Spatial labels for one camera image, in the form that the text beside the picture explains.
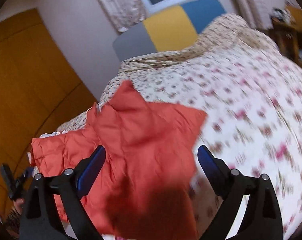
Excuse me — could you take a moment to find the orange red puffer jacket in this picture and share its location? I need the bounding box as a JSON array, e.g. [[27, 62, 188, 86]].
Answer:
[[30, 81, 207, 239]]

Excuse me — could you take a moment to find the brown wooden wardrobe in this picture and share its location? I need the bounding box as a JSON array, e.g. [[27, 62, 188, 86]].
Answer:
[[0, 9, 95, 217]]

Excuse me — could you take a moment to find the floral white bed quilt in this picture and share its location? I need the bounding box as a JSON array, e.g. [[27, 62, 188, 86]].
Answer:
[[38, 12, 302, 240]]

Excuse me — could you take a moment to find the wooden bedside desk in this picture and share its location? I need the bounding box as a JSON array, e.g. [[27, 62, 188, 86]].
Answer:
[[269, 4, 302, 68]]

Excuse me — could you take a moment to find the grey yellow blue headboard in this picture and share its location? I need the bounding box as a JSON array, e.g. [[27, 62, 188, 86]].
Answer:
[[112, 0, 226, 62]]

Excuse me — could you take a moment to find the floral left curtain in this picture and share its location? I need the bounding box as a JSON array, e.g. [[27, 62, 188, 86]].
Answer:
[[98, 0, 147, 33]]

